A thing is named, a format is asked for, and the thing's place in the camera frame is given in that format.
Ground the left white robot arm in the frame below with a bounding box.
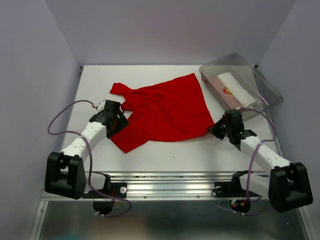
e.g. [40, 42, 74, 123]
[44, 99, 129, 200]

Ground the rolled pink t-shirt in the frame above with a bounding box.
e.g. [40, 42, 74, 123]
[208, 77, 241, 109]

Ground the clear plastic bin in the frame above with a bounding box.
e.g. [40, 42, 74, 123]
[199, 53, 283, 121]

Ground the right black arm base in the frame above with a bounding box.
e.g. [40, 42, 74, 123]
[211, 170, 248, 198]

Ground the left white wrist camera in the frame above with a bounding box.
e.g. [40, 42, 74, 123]
[92, 99, 107, 112]

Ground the red t-shirt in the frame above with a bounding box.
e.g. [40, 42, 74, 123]
[110, 73, 214, 153]

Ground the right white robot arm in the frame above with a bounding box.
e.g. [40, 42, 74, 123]
[208, 107, 313, 215]

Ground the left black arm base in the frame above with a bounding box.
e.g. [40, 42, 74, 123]
[82, 171, 128, 199]

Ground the aluminium mounting rail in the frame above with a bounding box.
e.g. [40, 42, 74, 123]
[39, 170, 305, 201]

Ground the rolled white t-shirt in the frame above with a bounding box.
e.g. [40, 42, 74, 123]
[217, 72, 259, 108]

